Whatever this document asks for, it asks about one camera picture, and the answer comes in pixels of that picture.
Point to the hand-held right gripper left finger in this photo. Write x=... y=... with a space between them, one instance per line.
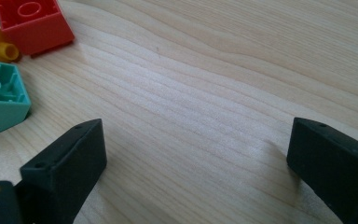
x=65 y=168

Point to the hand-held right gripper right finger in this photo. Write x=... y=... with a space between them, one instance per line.
x=338 y=161

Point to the teal sloped toy brick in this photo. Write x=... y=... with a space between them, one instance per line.
x=0 y=115

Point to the red toy brick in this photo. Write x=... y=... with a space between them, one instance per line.
x=40 y=34

